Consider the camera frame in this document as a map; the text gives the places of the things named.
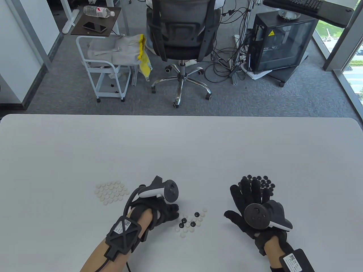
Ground black smartphone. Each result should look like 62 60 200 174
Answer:
82 22 107 33

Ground black mesh office chair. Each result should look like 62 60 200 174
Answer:
146 0 221 109

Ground black and white left controller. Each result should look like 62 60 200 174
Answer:
123 176 179 216

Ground black camera cable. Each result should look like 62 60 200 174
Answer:
94 256 111 272

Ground person's right hand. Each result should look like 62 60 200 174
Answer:
224 176 294 257

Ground pile of mixed go stones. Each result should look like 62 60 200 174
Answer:
175 208 208 238

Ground round silver stand base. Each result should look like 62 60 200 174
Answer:
278 8 301 21

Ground black keyboard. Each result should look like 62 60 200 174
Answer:
279 0 324 14

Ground person's left forearm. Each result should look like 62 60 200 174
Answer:
79 209 154 272

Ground white desk leg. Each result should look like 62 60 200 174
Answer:
61 0 80 35

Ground white rolling cart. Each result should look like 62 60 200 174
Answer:
76 35 131 103

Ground brown side table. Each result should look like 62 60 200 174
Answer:
70 6 122 37

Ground black computer case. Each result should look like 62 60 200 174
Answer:
248 12 318 75

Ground black patterned wrist camera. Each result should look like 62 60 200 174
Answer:
105 216 142 260

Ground black wheeled platform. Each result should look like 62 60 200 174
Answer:
268 61 308 88

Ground person's left hand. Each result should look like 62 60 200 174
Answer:
129 195 180 230

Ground aluminium frame post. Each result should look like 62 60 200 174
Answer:
232 0 254 85

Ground cluster of white go stones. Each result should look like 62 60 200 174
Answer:
94 181 130 206

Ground grey window pillar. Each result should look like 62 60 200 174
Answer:
323 0 363 73

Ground clear plastic water bottle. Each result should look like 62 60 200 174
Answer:
83 5 115 18

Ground tangle of black floor cables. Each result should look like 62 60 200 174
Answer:
204 0 253 84

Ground white papers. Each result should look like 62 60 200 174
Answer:
241 62 273 80

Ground black and white controller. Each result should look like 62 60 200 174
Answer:
123 176 179 216
244 200 293 231

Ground cluster of black go stones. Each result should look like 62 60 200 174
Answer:
242 175 276 196

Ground black labelled wrist camera box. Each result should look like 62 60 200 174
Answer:
279 249 315 272

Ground black and white right controller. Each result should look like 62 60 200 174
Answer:
244 200 293 231

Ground yellow plastic bag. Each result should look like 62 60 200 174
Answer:
137 34 153 82

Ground grey fabric bag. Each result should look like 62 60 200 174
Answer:
87 35 142 67

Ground person's right forearm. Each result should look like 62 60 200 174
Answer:
264 237 285 268

